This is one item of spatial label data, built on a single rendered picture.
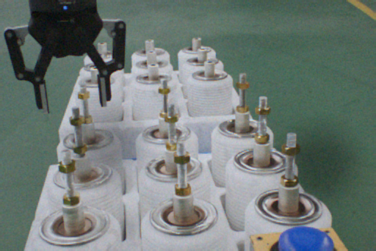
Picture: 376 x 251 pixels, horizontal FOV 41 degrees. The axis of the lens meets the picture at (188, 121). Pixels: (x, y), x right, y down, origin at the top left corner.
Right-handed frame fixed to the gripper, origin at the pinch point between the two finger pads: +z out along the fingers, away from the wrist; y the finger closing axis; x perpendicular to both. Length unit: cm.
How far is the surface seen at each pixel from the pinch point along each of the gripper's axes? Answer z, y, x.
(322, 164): 36, 58, 37
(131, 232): 17.7, 5.2, -4.0
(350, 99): 36, 91, 77
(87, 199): 11.4, 0.0, -4.8
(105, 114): 16.2, 7.3, 37.3
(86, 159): 7.9, 0.6, -1.0
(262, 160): 9.8, 23.0, -4.9
